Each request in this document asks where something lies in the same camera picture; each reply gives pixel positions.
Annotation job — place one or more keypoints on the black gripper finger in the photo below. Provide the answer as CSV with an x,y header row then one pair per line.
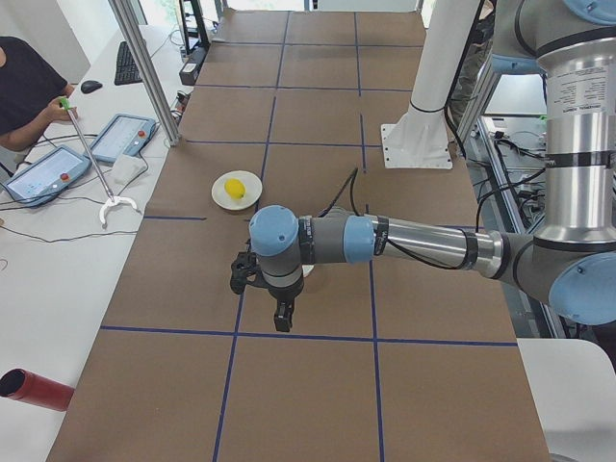
x,y
283,315

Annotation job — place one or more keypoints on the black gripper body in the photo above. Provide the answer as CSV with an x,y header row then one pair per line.
x,y
282,296

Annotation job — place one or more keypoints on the yellow lemon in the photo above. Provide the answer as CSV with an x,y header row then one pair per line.
x,y
235,188

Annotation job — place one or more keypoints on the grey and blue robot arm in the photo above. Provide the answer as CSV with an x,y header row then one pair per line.
x,y
569,262

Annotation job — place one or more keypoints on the white bowl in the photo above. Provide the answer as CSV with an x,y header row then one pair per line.
x,y
307,269

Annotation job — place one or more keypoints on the white plate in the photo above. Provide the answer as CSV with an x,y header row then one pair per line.
x,y
252,184

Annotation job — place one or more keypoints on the reacher grabber tool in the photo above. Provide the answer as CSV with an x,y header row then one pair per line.
x,y
112,200

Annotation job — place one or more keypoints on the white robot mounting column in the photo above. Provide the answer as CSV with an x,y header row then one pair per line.
x,y
419,139

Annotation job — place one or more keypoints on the white crumpled cloth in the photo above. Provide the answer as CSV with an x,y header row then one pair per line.
x,y
126,168

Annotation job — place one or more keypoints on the far blue teach pendant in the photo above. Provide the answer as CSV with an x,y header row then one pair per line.
x,y
123,135

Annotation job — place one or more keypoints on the blue teach pendant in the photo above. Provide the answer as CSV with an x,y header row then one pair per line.
x,y
46,178
123,135

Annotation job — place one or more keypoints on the black box device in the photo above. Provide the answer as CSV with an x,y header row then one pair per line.
x,y
191,68

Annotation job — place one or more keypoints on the near blue teach pendant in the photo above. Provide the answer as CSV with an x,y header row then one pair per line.
x,y
46,178

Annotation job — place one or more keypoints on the black keyboard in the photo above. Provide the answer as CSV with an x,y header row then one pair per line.
x,y
126,70

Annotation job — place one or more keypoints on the red cylinder tube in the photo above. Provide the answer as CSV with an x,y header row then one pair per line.
x,y
31,388

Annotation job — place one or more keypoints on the black computer mouse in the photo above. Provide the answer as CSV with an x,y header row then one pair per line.
x,y
90,86

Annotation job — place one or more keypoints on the person in black shirt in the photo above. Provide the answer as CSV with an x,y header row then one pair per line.
x,y
31,90

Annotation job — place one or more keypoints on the aluminium frame post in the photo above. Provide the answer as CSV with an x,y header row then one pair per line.
x,y
129,27

